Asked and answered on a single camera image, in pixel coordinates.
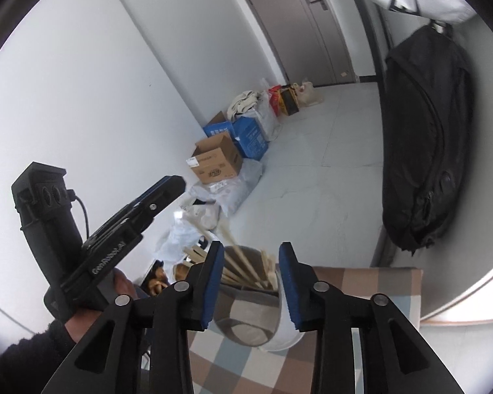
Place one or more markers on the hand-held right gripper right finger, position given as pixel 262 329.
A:
pixel 289 287

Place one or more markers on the person's left forearm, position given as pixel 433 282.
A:
pixel 24 361

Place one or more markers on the brown cardboard box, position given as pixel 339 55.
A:
pixel 217 164

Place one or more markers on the black backpack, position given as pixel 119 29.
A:
pixel 427 139

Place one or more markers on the person's left hand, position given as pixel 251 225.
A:
pixel 84 324

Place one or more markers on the white parcel bag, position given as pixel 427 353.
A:
pixel 205 215

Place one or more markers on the beige canvas tote bag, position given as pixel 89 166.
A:
pixel 242 104

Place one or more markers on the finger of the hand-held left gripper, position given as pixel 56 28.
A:
pixel 156 197

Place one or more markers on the grey door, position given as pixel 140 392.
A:
pixel 295 28

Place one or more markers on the grey plastic parcel bag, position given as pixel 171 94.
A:
pixel 238 188

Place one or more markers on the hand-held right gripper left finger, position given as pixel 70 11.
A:
pixel 213 283

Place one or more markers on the red plastic bag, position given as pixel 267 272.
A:
pixel 275 98

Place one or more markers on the checkered tablecloth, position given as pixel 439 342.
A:
pixel 394 283

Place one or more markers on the white plastic bag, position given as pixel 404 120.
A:
pixel 180 242

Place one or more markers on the bundle of wooden chopsticks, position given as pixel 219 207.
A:
pixel 238 262

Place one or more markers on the grey white utensil holder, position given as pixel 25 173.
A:
pixel 246 312

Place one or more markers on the blue cardboard box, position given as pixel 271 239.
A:
pixel 250 137

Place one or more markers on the beige plastic bag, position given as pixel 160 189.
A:
pixel 308 94

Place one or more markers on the white woven sack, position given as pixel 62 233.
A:
pixel 267 119

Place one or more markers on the yellow black paper bag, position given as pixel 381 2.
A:
pixel 289 102

